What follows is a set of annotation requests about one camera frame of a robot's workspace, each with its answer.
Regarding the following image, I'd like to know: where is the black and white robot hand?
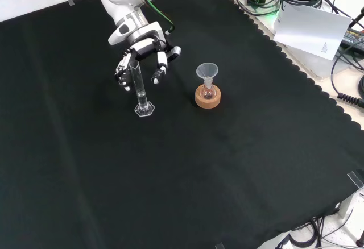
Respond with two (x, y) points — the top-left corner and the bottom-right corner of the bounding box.
(107, 21), (182, 92)

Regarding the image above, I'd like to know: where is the clear graduated cylinder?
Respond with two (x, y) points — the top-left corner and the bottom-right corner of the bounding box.
(128, 60), (156, 118)

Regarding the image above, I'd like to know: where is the clear plastic funnel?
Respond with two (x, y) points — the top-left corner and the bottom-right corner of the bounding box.
(195, 63), (220, 88)

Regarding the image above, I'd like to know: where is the round-bottom glass flask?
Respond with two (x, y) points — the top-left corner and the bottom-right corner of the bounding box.
(199, 83), (218, 101)

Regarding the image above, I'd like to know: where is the black bench cloth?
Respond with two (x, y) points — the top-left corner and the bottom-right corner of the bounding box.
(0, 0), (364, 249)

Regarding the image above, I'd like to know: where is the pale board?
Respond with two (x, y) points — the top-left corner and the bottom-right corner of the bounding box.
(272, 3), (353, 61)

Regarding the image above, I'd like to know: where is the white box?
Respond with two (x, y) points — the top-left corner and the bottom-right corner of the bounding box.
(280, 43), (355, 81)

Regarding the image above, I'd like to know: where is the black power adapter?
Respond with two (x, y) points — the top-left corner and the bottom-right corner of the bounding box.
(340, 28), (364, 51)

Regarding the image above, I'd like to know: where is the green cable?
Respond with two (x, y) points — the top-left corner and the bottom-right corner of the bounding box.
(138, 0), (176, 36)

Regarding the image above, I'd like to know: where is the cork ring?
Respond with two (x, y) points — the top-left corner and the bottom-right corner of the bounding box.
(195, 85), (222, 110)

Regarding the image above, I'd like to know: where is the black coiled cable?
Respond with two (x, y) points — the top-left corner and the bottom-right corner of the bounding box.
(329, 48), (364, 107)

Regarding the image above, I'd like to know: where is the black cable bundle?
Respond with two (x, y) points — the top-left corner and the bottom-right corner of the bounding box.
(274, 216), (364, 249)

